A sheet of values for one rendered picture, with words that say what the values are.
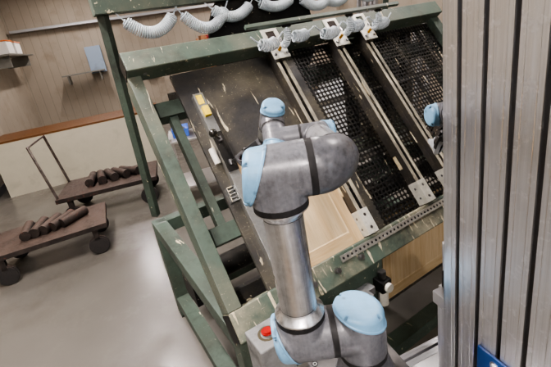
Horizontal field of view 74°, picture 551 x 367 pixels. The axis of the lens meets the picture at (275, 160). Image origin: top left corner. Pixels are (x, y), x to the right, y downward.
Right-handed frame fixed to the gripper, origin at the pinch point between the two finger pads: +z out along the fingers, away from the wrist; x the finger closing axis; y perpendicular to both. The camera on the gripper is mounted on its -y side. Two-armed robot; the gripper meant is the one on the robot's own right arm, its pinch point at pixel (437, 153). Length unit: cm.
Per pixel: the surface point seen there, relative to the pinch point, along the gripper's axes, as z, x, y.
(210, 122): 7, 78, 62
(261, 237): 33, 73, 10
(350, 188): 33.3, 22.4, 19.8
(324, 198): 36, 36, 21
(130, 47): 416, 83, 962
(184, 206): 19, 100, 27
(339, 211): 40, 31, 13
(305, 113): 13, 30, 58
